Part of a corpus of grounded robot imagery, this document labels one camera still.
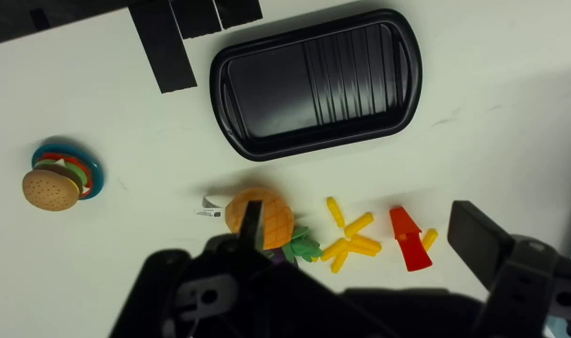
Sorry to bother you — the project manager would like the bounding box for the toy hamburger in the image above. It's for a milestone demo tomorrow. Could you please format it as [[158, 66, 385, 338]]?
[[30, 138, 105, 203]]

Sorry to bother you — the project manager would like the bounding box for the long black tape strip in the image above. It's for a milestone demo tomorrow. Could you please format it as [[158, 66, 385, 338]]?
[[126, 0, 199, 96]]

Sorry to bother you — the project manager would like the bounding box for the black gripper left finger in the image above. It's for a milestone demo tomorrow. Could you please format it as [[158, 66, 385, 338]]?
[[109, 200, 363, 338]]

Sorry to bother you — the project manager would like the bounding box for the toy burger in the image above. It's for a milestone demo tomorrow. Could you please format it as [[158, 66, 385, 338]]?
[[21, 157, 90, 215]]

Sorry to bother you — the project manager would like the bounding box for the orange plush fruit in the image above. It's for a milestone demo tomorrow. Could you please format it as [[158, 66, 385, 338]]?
[[196, 187, 297, 252]]

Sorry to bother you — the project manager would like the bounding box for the black plastic tray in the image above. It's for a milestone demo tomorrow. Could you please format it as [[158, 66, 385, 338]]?
[[209, 8, 425, 164]]

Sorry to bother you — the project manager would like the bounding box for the black tape square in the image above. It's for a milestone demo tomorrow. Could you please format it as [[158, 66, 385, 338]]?
[[214, 0, 265, 31], [169, 0, 224, 42]]

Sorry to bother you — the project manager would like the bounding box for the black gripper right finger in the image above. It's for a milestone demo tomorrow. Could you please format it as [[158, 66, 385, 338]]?
[[447, 200, 571, 338]]

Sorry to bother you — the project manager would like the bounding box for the red fry box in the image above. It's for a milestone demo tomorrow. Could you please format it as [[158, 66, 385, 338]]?
[[387, 205, 434, 275]]

